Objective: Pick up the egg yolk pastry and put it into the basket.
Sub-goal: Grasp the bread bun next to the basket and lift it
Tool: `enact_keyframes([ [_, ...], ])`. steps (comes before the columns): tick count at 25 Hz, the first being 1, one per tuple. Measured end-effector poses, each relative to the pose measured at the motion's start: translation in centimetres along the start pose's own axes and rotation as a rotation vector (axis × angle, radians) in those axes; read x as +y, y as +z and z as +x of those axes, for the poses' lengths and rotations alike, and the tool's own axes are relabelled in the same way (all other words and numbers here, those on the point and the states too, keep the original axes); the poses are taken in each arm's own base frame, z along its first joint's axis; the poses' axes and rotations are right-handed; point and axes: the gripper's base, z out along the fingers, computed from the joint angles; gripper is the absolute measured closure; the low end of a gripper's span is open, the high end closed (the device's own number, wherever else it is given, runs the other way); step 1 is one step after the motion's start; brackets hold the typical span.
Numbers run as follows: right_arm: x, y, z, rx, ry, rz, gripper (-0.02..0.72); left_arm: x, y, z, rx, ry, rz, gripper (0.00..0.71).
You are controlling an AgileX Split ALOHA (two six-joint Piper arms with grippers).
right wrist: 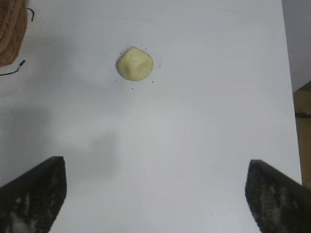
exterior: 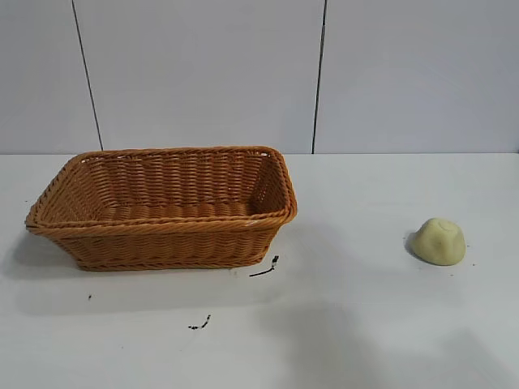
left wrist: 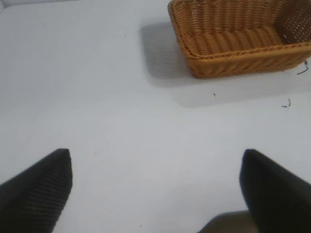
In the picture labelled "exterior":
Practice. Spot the brown woven wicker basket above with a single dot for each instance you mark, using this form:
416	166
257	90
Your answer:
162	239

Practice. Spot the pale yellow egg yolk pastry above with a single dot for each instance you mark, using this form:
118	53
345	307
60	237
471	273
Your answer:
438	243

